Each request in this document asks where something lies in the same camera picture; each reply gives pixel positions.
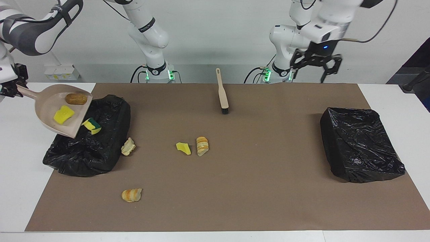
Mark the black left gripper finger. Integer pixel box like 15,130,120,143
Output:
290,49,311,71
320,54,343,84

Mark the black base cable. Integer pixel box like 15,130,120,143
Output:
244,67,269,84
130,65,148,84

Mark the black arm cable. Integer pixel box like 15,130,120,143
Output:
300,0,399,43
102,0,130,21

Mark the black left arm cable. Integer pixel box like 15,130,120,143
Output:
300,0,399,43

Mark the brown bread roll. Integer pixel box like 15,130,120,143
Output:
65,93,88,106

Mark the beige plastic dustpan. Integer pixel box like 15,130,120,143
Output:
16,84,93,139

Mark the black camera stand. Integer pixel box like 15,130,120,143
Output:
399,66,430,93

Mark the black trash bag bin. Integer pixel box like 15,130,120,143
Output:
43,95,131,177
320,107,406,184

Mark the yellow sponge piece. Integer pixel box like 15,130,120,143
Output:
176,142,192,156
54,105,75,125
82,118,102,135

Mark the brown table mat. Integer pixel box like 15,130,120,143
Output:
24,83,430,232

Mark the striped croissant piece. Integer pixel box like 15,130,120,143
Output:
121,188,143,203
196,136,209,157

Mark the white power strip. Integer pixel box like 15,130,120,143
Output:
44,65,81,81

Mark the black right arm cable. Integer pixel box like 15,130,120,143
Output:
102,0,130,21

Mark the pale bread piece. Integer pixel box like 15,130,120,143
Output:
121,137,136,156

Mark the beige hand brush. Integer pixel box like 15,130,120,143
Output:
215,68,230,115

